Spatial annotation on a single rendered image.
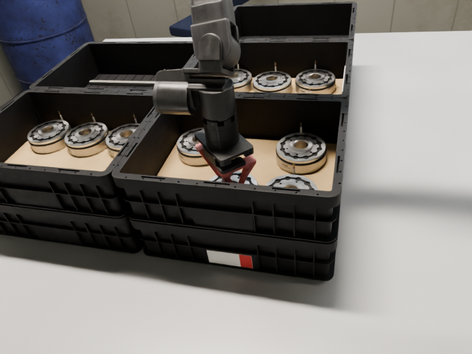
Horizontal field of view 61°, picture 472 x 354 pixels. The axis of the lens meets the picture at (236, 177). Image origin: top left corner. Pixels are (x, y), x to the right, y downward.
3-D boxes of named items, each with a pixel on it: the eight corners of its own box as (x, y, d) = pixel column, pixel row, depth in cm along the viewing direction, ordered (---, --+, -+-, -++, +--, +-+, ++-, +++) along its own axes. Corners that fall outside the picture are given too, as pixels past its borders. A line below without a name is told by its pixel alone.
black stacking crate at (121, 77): (213, 79, 121) (207, 43, 114) (179, 135, 100) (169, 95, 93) (99, 77, 132) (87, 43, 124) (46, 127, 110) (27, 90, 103)
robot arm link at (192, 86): (227, 88, 59) (236, 70, 63) (183, 86, 60) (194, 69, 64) (232, 127, 63) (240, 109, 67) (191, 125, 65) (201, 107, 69)
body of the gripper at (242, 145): (221, 170, 65) (215, 132, 61) (194, 142, 72) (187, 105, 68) (255, 155, 67) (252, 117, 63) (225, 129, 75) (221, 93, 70)
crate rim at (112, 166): (171, 102, 94) (169, 93, 92) (111, 187, 72) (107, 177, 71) (29, 97, 104) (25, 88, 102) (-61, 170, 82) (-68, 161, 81)
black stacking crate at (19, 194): (178, 135, 100) (168, 95, 92) (126, 223, 78) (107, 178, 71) (45, 128, 110) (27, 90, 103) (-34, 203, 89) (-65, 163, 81)
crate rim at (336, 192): (348, 108, 83) (349, 97, 82) (340, 209, 62) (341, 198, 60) (171, 102, 94) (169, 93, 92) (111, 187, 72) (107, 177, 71)
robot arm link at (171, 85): (220, 31, 57) (235, 41, 65) (147, 32, 60) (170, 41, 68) (218, 116, 59) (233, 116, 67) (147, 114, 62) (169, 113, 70)
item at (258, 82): (293, 73, 109) (293, 71, 109) (287, 91, 102) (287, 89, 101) (257, 72, 112) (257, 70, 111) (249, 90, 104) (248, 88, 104)
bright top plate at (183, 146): (227, 130, 91) (226, 128, 91) (215, 157, 84) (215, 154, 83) (185, 128, 94) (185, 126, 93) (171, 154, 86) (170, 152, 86)
